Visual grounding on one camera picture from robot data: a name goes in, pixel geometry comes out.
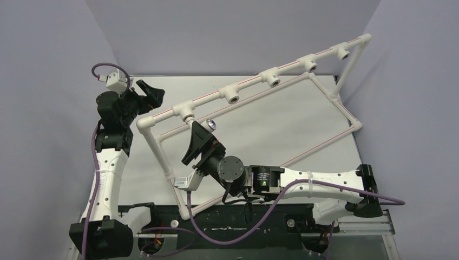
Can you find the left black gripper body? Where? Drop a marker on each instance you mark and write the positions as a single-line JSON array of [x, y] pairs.
[[129, 99]]

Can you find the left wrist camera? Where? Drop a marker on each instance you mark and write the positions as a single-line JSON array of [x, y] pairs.
[[116, 82]]

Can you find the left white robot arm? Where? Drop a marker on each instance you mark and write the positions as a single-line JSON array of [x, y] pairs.
[[102, 233]]

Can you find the white PVC pipe frame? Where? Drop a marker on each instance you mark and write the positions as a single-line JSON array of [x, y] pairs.
[[285, 116]]

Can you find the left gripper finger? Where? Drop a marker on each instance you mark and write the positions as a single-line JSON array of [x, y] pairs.
[[153, 96], [142, 108]]

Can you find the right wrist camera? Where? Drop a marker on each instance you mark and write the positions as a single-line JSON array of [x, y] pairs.
[[190, 183]]

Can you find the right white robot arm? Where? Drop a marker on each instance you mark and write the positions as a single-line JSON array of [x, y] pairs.
[[333, 195]]

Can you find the white plastic water faucet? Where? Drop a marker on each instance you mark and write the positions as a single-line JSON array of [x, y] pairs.
[[207, 123]]

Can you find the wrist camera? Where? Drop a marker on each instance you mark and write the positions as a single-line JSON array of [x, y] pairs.
[[116, 82], [190, 183]]

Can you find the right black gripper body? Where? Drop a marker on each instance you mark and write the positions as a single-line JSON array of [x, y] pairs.
[[206, 149]]

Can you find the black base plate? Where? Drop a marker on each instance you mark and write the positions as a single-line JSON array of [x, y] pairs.
[[289, 226]]

